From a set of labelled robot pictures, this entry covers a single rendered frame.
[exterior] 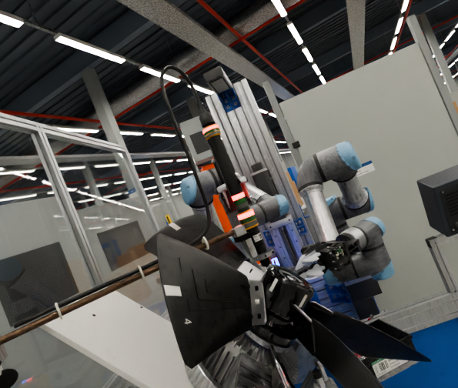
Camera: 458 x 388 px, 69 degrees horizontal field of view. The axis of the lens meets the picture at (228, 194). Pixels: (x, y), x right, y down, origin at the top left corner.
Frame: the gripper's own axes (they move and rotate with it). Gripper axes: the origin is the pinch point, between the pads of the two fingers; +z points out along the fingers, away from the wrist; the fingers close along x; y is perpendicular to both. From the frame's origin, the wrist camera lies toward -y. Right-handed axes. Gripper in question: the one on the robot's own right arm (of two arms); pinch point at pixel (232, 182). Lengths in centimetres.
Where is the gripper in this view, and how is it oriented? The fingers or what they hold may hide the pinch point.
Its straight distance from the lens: 86.5
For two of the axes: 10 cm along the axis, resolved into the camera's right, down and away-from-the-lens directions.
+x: -9.2, 3.9, -0.6
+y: 3.9, 9.2, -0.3
